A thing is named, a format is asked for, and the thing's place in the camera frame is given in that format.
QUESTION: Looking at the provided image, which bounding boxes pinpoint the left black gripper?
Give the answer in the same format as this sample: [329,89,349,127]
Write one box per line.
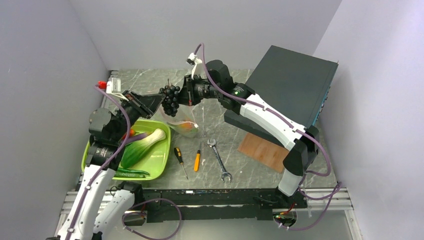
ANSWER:
[111,90,166,142]

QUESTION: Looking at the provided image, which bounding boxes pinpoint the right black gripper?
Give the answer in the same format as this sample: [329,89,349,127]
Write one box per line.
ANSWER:
[173,73,222,106]

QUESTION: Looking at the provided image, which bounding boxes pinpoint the black grape bunch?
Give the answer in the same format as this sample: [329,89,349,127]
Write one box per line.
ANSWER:
[158,79,181,117]

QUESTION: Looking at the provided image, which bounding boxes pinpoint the green orange mango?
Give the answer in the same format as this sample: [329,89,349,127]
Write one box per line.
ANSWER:
[172,121,199,138]

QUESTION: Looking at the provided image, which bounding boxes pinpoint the clear zip top bag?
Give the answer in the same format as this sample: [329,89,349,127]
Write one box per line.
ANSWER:
[159,104,199,138]

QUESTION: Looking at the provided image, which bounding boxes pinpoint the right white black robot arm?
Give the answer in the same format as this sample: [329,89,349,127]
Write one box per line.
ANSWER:
[178,54,330,208]

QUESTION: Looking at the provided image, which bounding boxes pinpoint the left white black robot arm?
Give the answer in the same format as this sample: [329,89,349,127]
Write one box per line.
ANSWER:
[53,90,166,240]

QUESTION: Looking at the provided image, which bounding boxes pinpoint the red bell pepper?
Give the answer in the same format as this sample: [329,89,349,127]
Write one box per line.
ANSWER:
[122,128,136,139]

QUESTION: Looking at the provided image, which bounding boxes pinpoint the purple eggplant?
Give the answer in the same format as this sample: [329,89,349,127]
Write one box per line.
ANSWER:
[125,132,150,145]

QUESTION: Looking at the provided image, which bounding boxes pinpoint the green bok choy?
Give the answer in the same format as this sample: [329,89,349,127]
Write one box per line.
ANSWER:
[120,128,166,169]

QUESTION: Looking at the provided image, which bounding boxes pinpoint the black yellow screwdriver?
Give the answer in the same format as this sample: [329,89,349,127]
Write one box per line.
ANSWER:
[173,147,189,180]

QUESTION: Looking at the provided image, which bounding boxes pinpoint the silver open-end wrench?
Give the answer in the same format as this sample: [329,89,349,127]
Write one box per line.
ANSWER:
[207,138,233,183]

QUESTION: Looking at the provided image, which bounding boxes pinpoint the green plastic tray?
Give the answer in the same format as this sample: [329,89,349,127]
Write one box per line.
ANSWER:
[81,119,172,182]

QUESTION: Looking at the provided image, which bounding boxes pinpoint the orange utility knife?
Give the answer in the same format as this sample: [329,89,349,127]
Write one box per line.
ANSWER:
[193,142,202,172]

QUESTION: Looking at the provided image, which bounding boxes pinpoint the dark green cucumber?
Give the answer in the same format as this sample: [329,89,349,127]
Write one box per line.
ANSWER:
[114,168,150,179]

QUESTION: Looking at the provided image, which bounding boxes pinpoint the brown wooden board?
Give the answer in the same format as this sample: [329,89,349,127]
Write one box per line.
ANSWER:
[237,133,289,173]

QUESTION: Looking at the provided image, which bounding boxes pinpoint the large dark grey box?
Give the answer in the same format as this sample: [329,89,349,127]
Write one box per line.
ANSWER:
[223,45,339,147]

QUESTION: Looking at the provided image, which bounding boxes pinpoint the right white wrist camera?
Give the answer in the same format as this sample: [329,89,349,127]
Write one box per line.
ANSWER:
[186,52,205,80]

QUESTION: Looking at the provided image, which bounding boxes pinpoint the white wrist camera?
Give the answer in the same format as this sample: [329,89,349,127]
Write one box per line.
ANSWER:
[97,77,129,102]
[186,52,205,80]

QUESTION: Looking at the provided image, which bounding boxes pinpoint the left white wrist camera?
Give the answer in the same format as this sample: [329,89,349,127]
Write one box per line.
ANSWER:
[97,77,129,102]

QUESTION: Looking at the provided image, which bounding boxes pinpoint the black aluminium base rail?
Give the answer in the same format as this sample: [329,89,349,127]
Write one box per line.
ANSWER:
[52,181,364,240]

